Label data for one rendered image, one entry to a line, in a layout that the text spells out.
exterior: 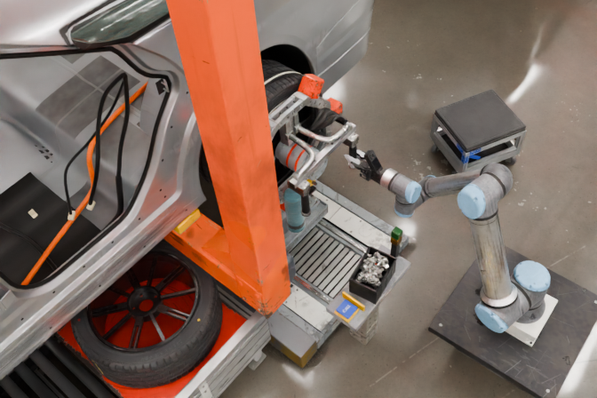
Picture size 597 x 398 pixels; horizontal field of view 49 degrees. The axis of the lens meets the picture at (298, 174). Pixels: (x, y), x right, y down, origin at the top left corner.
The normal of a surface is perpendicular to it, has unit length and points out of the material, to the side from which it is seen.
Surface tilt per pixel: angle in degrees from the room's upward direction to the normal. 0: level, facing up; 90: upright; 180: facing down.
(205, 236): 0
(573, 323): 0
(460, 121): 0
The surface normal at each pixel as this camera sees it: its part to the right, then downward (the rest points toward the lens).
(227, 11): 0.76, 0.47
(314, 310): -0.05, -0.62
